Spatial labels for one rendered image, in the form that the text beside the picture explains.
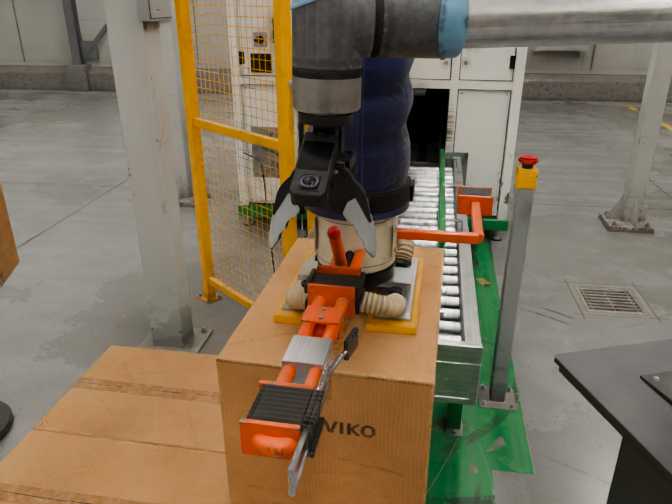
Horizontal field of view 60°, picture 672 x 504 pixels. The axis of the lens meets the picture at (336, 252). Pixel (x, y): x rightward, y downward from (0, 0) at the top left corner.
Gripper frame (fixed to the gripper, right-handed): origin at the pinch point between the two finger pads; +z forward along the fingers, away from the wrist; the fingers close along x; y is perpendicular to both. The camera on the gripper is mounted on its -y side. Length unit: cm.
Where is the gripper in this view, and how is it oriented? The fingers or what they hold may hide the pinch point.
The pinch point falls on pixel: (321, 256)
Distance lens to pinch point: 83.5
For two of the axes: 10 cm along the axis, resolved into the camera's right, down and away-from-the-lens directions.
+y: 1.7, -3.9, 9.1
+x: -9.8, -0.9, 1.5
